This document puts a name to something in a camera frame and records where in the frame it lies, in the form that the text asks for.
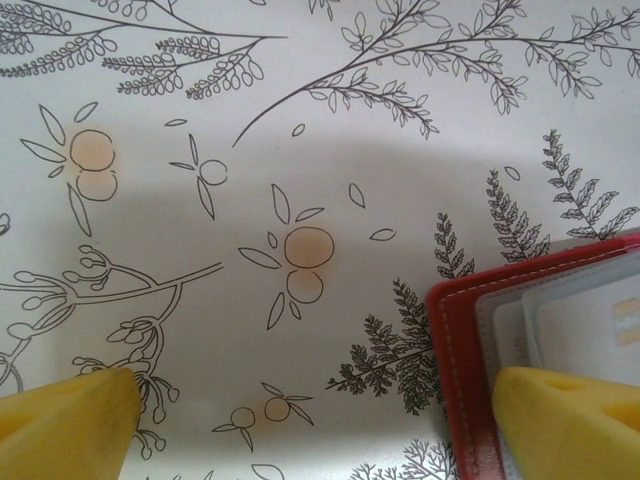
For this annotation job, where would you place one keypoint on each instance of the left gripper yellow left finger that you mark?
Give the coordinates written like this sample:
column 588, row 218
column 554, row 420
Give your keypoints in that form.
column 60, row 430

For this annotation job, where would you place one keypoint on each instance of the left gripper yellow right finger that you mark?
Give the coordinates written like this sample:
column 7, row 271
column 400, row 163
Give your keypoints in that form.
column 570, row 435

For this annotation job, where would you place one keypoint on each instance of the red leather card holder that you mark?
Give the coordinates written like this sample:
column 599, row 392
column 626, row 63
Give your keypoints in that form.
column 460, row 400

